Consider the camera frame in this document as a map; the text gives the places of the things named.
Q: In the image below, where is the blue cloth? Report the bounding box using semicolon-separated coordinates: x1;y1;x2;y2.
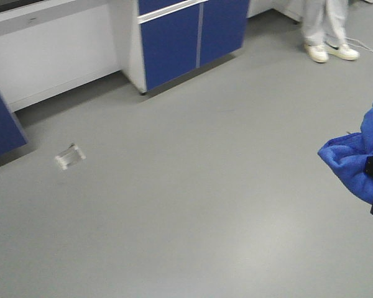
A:
318;103;373;204

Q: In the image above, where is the person in white trousers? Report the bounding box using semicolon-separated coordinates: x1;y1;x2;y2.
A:
302;0;360;63

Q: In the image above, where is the blue white lab cabinet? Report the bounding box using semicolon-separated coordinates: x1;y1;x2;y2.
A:
108;0;249;94

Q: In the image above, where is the small white floor object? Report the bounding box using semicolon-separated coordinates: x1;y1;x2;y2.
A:
55;143;86;170

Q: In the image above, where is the white lab bench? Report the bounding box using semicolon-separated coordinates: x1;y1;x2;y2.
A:
0;1;121;111

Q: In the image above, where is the white floor cable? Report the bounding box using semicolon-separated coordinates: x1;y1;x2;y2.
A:
344;36;373;58

